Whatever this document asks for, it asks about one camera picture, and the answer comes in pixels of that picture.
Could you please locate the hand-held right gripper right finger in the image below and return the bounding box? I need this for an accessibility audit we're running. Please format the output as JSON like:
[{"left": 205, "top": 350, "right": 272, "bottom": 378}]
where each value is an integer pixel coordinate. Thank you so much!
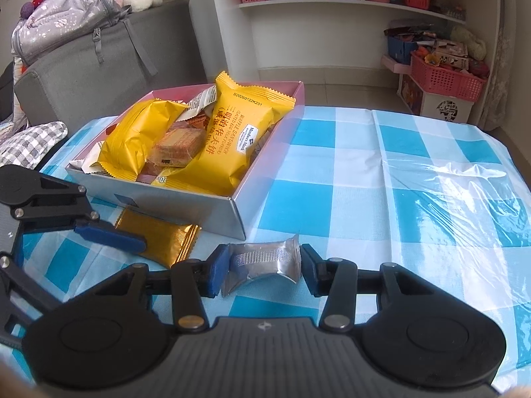
[{"left": 299, "top": 244, "right": 442, "bottom": 332}]

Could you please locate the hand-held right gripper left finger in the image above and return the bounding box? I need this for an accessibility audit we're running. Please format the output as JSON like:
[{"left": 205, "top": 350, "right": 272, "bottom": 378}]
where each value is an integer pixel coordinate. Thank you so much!
[{"left": 93, "top": 244, "right": 231, "bottom": 332}]

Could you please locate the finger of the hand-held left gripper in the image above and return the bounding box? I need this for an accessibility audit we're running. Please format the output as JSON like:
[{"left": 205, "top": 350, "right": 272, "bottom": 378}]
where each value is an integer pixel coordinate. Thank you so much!
[
  {"left": 12, "top": 177, "right": 149, "bottom": 256},
  {"left": 0, "top": 252, "right": 64, "bottom": 343}
]

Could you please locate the small silver packet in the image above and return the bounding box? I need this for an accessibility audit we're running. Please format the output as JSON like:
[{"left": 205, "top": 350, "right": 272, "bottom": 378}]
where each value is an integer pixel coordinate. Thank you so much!
[{"left": 222, "top": 234, "right": 301, "bottom": 298}]

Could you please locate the gold foil snack packet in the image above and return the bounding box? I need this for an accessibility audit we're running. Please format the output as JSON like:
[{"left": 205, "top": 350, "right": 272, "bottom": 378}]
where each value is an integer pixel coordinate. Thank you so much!
[{"left": 114, "top": 207, "right": 202, "bottom": 269}]

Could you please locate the pink cardboard box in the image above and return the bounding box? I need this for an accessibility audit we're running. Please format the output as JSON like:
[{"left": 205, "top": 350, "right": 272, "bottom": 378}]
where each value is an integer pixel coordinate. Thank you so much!
[{"left": 65, "top": 81, "right": 306, "bottom": 241}]

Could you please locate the yellow waffle snack packet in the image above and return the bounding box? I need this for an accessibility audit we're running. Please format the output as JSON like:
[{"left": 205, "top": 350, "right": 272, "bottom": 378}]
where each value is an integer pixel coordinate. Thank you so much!
[
  {"left": 166, "top": 70, "right": 296, "bottom": 196},
  {"left": 96, "top": 99, "right": 187, "bottom": 183}
]

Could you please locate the biscuit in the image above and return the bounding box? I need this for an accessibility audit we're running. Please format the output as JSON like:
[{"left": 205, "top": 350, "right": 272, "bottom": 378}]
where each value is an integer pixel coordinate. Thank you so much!
[{"left": 149, "top": 128, "right": 208, "bottom": 168}]

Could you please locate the white triangular snack packet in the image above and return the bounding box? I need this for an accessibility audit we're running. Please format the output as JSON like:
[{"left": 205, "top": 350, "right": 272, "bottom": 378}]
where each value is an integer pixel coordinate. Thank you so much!
[{"left": 185, "top": 85, "right": 218, "bottom": 122}]

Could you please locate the grey checked cushion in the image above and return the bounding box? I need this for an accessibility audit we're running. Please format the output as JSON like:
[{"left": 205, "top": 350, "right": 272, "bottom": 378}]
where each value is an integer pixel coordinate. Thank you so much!
[{"left": 0, "top": 121, "right": 69, "bottom": 171}]

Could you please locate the blue checked tablecloth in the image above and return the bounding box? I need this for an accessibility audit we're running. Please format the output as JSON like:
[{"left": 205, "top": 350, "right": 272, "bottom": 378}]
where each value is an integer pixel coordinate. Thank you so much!
[{"left": 0, "top": 105, "right": 531, "bottom": 390}]

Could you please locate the grey sofa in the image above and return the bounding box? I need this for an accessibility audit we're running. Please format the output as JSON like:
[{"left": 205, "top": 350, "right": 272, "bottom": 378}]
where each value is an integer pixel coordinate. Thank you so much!
[{"left": 14, "top": 0, "right": 208, "bottom": 127}]

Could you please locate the silver backpack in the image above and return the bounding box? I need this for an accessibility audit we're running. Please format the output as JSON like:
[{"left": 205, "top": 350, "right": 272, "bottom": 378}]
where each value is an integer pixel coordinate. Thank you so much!
[{"left": 10, "top": 0, "right": 129, "bottom": 65}]

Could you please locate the white printed storage box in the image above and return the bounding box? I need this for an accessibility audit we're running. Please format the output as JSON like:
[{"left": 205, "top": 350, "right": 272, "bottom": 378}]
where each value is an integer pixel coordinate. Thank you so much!
[{"left": 397, "top": 72, "right": 474, "bottom": 124}]

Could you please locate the white bookshelf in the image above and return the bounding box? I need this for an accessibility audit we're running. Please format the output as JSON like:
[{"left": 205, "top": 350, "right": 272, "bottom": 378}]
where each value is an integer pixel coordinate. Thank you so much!
[{"left": 206, "top": 0, "right": 515, "bottom": 130}]

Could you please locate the large pink basket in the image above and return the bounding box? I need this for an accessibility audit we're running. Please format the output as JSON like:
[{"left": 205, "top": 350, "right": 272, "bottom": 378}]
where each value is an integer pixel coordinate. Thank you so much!
[{"left": 410, "top": 52, "right": 487, "bottom": 102}]

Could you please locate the blue storage box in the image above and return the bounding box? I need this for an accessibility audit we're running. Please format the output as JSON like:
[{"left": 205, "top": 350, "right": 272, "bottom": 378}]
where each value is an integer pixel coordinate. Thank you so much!
[{"left": 387, "top": 35, "right": 419, "bottom": 64}]

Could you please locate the printed carton box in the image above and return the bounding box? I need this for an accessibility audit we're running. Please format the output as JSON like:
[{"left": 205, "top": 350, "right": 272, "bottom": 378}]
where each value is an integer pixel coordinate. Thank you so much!
[{"left": 433, "top": 39, "right": 469, "bottom": 69}]

